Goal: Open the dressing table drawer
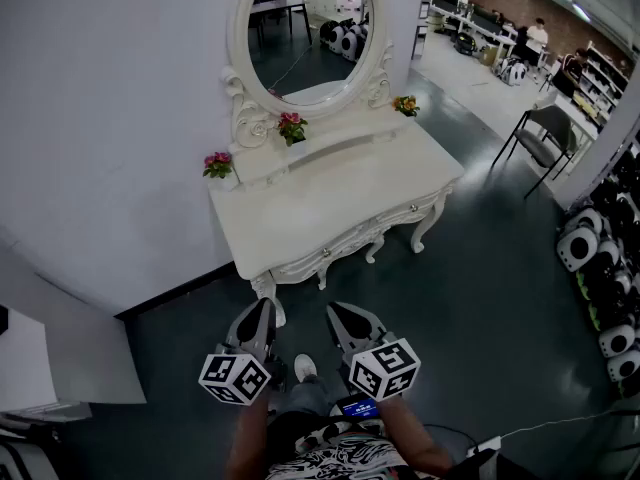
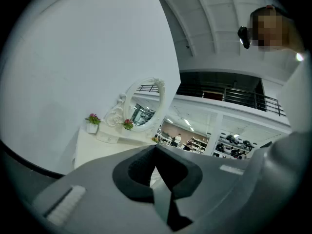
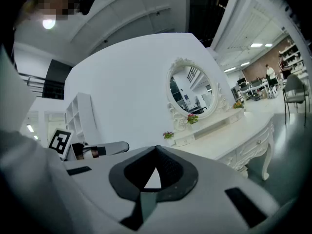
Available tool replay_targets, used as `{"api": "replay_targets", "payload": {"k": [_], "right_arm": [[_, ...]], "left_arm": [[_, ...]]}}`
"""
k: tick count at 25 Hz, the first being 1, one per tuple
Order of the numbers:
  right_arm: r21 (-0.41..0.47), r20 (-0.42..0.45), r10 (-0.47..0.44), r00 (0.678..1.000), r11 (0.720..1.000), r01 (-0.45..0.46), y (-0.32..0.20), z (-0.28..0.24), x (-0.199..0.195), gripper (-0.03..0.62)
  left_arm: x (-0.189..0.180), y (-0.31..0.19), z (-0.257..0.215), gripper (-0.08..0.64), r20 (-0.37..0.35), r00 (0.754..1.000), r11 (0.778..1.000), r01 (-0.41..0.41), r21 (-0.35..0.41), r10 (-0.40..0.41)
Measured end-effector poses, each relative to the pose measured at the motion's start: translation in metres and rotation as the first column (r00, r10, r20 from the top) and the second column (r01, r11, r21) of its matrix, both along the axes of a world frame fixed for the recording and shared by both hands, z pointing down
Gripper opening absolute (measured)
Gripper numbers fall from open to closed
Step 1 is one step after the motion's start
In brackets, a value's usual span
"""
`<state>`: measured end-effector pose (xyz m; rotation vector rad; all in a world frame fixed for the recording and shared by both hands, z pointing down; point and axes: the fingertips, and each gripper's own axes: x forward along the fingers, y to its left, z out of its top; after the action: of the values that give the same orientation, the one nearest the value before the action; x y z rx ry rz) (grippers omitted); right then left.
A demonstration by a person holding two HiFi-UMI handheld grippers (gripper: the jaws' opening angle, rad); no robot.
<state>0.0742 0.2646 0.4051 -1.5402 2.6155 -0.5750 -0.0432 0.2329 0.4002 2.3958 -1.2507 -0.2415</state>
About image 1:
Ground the white shelving rack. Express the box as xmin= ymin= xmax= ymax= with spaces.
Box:
xmin=569 ymin=41 xmax=632 ymax=125

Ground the person's patterned shirt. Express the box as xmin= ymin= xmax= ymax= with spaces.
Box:
xmin=264 ymin=420 xmax=409 ymax=480

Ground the black frame grey chair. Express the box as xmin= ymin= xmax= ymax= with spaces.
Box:
xmin=491 ymin=104 xmax=580 ymax=200

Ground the pink potted flower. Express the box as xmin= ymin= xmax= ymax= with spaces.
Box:
xmin=277 ymin=111 xmax=310 ymax=148
xmin=202 ymin=151 xmax=241 ymax=192

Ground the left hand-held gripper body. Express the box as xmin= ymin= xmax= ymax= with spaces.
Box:
xmin=198 ymin=337 xmax=289 ymax=407

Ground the person's white shoe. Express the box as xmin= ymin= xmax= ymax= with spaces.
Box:
xmin=293 ymin=352 xmax=319 ymax=384

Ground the white ornate dressing table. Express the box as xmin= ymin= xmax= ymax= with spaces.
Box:
xmin=207 ymin=0 xmax=466 ymax=329

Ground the orange potted flower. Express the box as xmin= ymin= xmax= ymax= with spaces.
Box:
xmin=391 ymin=94 xmax=422 ymax=119

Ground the oval white framed mirror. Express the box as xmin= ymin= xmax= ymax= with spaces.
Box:
xmin=221 ymin=0 xmax=397 ymax=155

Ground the long white office desk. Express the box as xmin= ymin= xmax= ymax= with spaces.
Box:
xmin=452 ymin=11 xmax=519 ymax=60

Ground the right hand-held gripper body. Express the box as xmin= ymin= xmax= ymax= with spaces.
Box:
xmin=340 ymin=331 xmax=422 ymax=402

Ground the thin white cable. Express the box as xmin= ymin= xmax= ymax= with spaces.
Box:
xmin=498 ymin=406 xmax=640 ymax=440

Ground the white power strip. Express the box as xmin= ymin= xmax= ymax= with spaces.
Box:
xmin=466 ymin=434 xmax=504 ymax=458

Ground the large white board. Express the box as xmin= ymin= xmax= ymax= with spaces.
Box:
xmin=0 ymin=240 xmax=148 ymax=406

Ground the person's right forearm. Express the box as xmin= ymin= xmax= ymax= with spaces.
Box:
xmin=374 ymin=395 xmax=454 ymax=477

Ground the person's jeans leg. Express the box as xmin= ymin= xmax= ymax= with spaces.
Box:
xmin=279 ymin=375 xmax=334 ymax=419

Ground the small blue screen device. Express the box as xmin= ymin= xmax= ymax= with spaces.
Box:
xmin=331 ymin=396 xmax=382 ymax=420

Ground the person's left forearm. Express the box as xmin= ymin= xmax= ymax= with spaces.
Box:
xmin=224 ymin=397 xmax=274 ymax=480

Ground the white box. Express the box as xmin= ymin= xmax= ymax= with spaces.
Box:
xmin=0 ymin=307 xmax=59 ymax=414

